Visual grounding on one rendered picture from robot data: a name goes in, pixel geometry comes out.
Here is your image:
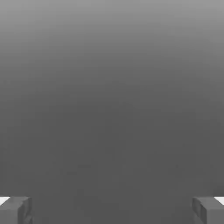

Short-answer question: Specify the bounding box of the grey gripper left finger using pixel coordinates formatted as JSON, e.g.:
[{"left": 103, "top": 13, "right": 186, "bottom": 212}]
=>
[{"left": 0, "top": 196, "right": 33, "bottom": 224}]

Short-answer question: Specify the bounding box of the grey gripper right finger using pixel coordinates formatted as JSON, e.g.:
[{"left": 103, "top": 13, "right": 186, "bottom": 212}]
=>
[{"left": 191, "top": 196, "right": 224, "bottom": 224}]

